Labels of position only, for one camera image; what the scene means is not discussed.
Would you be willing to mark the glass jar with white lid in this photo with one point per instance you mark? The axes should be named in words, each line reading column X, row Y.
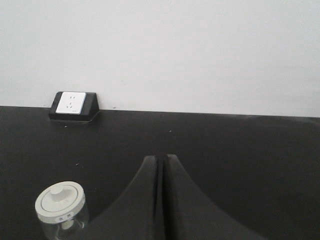
column 62, row 210

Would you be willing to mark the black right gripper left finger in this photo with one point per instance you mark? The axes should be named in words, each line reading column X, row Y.
column 126, row 210

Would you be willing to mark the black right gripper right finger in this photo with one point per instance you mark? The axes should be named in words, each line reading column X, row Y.
column 189, row 214

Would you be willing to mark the black white power outlet box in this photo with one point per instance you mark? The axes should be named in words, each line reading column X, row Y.
column 74, row 106

